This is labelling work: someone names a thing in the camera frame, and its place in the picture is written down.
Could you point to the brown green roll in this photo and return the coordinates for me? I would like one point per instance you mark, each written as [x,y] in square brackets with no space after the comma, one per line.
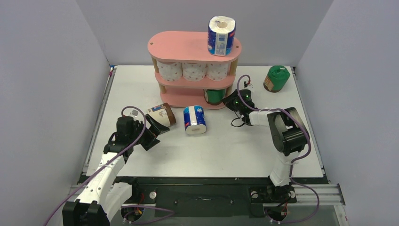
[214,96]

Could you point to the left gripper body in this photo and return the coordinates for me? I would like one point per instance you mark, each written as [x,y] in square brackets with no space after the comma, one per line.
[147,137]

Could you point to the white dotted roll shelf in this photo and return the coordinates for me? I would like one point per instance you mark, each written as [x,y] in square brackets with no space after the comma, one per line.
[217,72]

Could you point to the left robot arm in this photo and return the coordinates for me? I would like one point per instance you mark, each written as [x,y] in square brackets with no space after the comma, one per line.
[100,199]

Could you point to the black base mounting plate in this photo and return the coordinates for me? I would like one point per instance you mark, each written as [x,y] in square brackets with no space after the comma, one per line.
[214,197]

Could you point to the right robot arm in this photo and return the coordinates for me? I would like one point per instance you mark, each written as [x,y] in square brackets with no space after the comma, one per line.
[288,134]

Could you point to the pink three-tier shelf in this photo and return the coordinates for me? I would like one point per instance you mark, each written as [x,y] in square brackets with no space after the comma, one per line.
[190,47]

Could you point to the white dotted roll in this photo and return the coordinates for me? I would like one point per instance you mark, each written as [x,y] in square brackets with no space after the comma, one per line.
[194,71]
[170,71]

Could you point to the beige brown roll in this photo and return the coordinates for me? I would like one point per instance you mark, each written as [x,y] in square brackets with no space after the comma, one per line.
[163,114]

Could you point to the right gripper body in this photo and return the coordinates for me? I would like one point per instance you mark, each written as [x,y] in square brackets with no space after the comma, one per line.
[233,101]

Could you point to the blue white roll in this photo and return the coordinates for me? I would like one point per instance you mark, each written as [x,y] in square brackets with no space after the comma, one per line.
[221,32]
[194,120]

